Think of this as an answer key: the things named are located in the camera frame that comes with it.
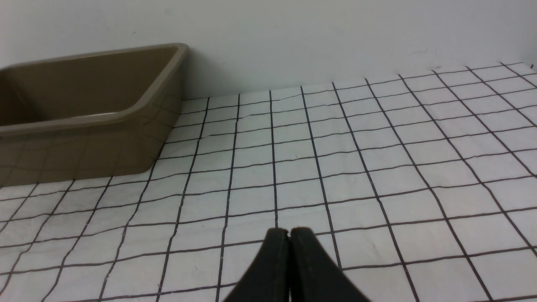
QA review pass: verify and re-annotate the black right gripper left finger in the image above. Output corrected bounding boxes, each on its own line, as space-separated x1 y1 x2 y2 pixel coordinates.
225 228 290 302

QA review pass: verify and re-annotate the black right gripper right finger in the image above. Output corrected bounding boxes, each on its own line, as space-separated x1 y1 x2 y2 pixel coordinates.
289 227 369 302

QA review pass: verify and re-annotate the white black-grid tablecloth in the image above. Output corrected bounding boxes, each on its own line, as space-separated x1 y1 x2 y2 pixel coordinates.
1 63 537 302

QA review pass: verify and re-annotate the olive green plastic bin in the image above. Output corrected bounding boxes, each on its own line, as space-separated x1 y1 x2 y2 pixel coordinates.
0 43 189 187

